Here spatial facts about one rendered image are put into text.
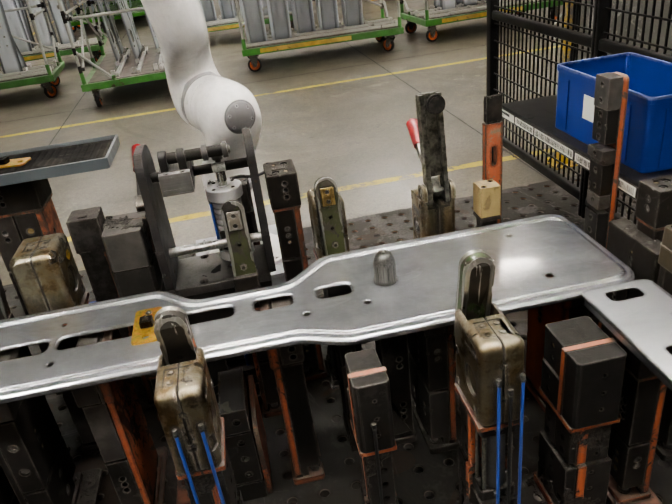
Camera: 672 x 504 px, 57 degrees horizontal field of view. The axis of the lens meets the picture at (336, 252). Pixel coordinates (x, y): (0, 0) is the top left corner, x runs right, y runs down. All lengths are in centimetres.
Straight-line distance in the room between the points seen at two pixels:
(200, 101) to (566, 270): 74
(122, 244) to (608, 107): 80
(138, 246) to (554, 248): 63
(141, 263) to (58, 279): 12
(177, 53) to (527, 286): 78
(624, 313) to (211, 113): 80
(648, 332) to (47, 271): 82
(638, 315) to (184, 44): 90
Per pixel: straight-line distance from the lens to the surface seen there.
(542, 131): 139
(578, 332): 83
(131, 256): 103
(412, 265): 93
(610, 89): 110
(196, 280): 105
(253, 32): 774
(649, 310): 86
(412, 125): 108
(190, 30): 125
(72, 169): 110
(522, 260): 94
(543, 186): 195
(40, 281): 102
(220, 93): 123
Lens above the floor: 146
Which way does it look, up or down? 28 degrees down
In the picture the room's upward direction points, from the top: 7 degrees counter-clockwise
